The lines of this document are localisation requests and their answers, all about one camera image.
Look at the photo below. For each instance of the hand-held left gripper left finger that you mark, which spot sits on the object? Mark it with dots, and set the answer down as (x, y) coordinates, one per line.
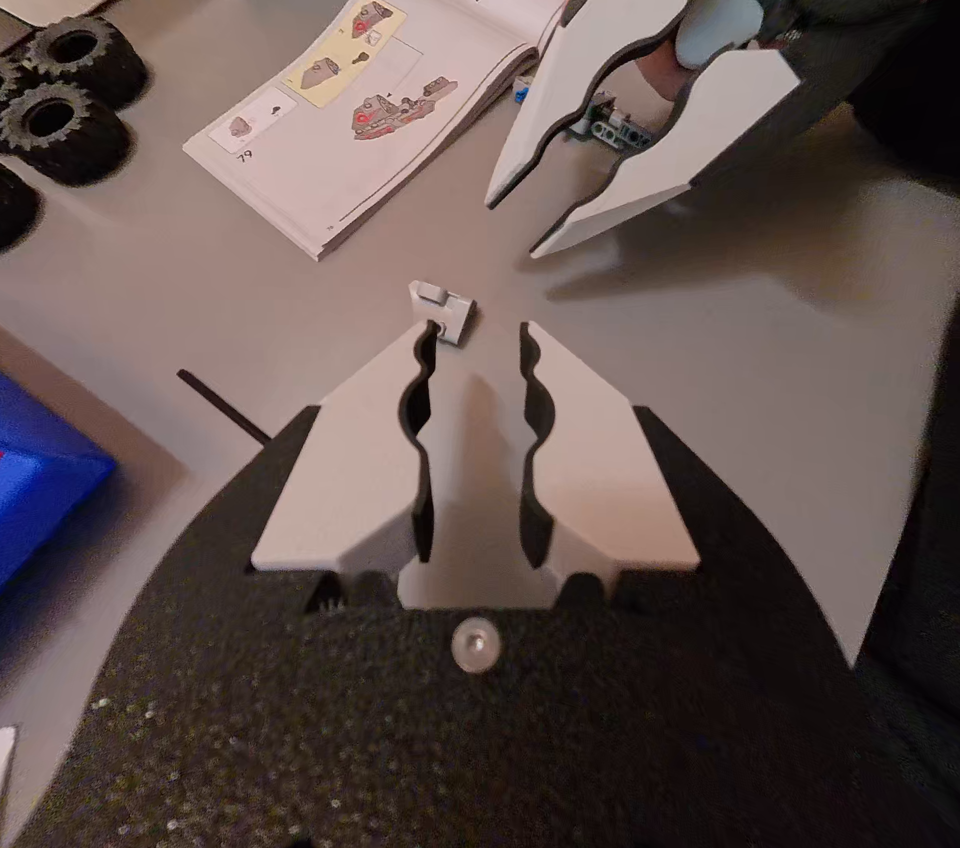
(352, 481)

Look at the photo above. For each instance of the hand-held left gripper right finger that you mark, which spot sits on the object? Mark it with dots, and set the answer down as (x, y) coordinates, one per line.
(607, 488)

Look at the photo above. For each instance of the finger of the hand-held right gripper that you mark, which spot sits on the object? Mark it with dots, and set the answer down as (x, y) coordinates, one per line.
(712, 121)
(600, 23)

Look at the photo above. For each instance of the light grey toy panel piece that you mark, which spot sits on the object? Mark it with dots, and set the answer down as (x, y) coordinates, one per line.
(446, 308)

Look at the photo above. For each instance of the blue plastic bin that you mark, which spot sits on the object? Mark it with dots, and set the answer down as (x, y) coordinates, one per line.
(45, 481)

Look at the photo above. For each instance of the grey desk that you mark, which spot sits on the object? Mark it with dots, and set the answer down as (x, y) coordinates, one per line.
(225, 308)

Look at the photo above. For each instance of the person's right hand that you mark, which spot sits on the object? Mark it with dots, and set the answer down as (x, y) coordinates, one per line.
(664, 72)

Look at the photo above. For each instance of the grey toy brick assembly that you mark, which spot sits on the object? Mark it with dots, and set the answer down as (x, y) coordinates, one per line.
(611, 127)

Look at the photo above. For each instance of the small blue toy pin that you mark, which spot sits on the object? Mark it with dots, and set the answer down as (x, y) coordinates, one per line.
(523, 91)

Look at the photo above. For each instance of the long black toy axle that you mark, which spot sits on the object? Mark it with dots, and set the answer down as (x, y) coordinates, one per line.
(225, 409)

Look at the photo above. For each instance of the open instruction booklet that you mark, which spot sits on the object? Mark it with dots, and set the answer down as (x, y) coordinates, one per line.
(337, 113)

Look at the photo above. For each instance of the black toy tyre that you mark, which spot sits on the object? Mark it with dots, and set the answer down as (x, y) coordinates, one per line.
(112, 76)
(11, 87)
(15, 211)
(82, 158)

